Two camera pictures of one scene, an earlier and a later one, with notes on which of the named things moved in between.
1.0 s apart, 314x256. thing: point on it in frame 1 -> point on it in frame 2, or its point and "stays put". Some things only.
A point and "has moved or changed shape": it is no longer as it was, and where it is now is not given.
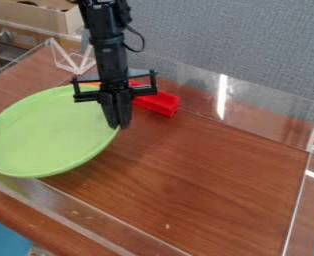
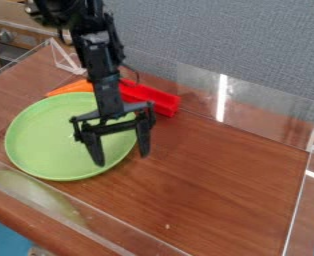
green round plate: x=40 y=133 has moved or changed shape
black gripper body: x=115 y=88 -> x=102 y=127
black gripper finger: x=110 y=105 -> x=94 y=143
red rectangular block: x=163 y=102 stays put
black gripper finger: x=124 y=99 -> x=144 y=122
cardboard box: x=53 y=15 stays put
